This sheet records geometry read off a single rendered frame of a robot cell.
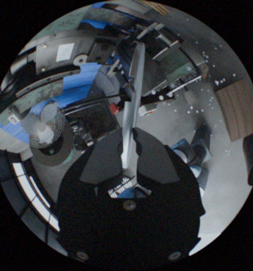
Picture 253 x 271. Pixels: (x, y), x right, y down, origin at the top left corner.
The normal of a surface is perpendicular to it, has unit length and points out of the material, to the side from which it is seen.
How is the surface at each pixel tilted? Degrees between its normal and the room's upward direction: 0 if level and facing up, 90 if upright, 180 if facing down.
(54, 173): 90
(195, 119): 0
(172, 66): 0
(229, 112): 0
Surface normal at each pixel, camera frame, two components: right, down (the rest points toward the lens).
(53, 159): 0.56, -0.20
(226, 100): -0.72, 0.38
